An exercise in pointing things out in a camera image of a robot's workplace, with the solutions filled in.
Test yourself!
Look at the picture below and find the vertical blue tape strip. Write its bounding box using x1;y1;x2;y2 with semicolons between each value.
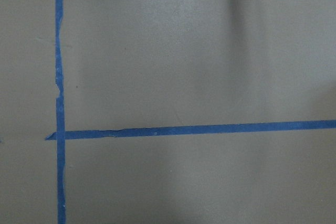
55;0;66;223

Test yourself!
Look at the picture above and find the horizontal blue tape strip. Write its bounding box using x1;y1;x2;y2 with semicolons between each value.
45;120;336;141

